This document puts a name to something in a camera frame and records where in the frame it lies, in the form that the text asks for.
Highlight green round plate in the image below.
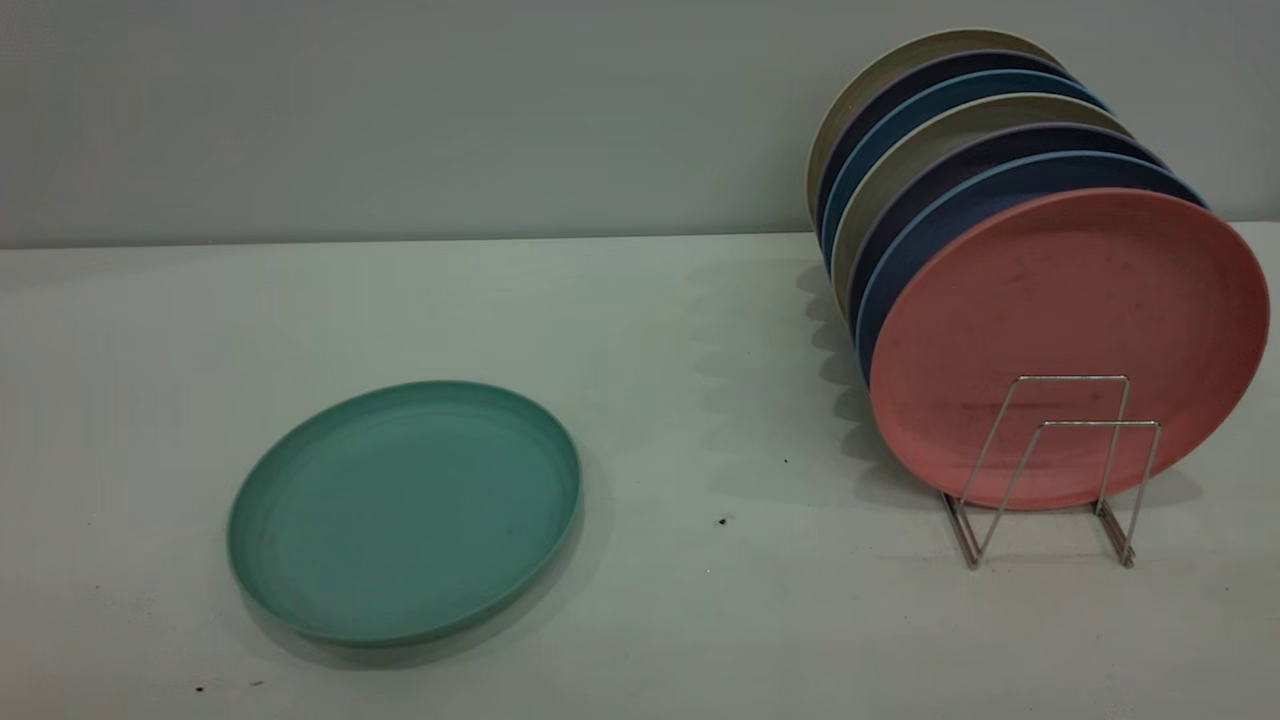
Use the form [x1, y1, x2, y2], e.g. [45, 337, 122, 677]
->
[226, 380, 583, 647]

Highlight blue round plate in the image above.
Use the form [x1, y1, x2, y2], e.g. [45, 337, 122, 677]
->
[853, 150, 1211, 386]
[820, 68, 1111, 266]

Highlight beige round plate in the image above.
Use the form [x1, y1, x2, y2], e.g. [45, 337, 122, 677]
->
[806, 27, 1066, 226]
[830, 92, 1136, 311]

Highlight dark purple round plate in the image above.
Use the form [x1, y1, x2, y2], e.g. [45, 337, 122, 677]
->
[815, 50, 1086, 241]
[845, 122, 1171, 331]

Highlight pink round plate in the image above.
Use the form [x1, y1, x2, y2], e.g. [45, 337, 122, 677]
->
[868, 187, 1271, 511]

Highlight metal wire plate rack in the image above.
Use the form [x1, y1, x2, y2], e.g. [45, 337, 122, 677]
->
[940, 375, 1163, 571]

